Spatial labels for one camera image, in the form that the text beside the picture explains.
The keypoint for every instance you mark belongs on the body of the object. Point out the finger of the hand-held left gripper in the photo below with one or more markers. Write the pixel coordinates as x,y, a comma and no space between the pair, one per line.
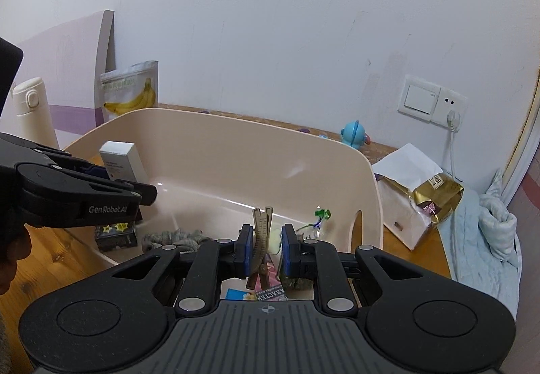
50,152
105,186

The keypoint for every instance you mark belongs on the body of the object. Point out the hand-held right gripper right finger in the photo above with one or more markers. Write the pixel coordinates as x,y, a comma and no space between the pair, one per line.
290,251

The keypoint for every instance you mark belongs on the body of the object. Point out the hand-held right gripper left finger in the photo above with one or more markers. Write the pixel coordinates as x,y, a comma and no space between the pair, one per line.
245,251

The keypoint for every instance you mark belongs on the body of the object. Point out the beige hair clip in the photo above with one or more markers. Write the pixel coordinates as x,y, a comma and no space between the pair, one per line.
262,226

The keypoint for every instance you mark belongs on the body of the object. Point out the small white box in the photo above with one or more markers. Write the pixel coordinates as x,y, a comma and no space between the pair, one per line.
122,159

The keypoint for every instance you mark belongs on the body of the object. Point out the colourful tissue packet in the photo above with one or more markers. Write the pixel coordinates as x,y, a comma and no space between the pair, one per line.
238,294

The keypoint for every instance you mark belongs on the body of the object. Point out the long cartoon-print box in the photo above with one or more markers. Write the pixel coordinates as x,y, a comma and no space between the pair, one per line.
270,294

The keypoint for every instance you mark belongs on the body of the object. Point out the bag of dried herbs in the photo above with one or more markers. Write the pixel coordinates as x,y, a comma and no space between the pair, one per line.
322,214

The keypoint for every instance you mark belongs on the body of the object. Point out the black star-print box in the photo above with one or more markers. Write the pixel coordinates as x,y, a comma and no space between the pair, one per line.
116,237

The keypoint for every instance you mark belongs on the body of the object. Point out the grey plaid sock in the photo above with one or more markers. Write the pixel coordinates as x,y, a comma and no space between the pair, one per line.
177,239

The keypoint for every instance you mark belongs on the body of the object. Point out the beige plastic storage bin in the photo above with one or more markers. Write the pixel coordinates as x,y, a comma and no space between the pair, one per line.
232,154

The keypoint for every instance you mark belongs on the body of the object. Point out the person's left hand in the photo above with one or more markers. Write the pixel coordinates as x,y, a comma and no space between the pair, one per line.
12,256

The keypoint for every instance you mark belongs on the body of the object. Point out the white thermos bottle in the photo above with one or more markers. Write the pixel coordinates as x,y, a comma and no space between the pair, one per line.
33,117

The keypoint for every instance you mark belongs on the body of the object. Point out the white and purple board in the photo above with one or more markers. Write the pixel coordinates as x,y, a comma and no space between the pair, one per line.
63,62

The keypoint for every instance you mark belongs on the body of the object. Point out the banana snack bag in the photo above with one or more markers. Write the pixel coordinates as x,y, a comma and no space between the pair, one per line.
130,95

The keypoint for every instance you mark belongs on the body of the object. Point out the white box with gold packet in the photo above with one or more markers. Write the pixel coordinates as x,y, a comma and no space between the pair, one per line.
398,197

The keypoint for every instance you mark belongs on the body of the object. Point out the blue toy figure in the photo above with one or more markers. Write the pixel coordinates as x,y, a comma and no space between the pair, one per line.
354,133

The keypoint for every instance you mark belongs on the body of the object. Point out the gold foil snack bag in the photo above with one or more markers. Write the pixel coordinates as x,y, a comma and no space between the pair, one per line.
438,195

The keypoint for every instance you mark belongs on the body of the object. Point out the light blue blanket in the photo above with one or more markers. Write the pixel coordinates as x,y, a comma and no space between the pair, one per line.
481,239

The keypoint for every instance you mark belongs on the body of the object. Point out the pink floral cabinet panel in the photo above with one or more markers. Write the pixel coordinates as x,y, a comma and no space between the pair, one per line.
525,154

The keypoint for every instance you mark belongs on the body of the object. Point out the white light switch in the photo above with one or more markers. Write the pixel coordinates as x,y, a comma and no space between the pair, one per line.
417,98

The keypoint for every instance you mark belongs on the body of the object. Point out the white wall socket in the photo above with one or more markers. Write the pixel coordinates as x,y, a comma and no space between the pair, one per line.
457,104

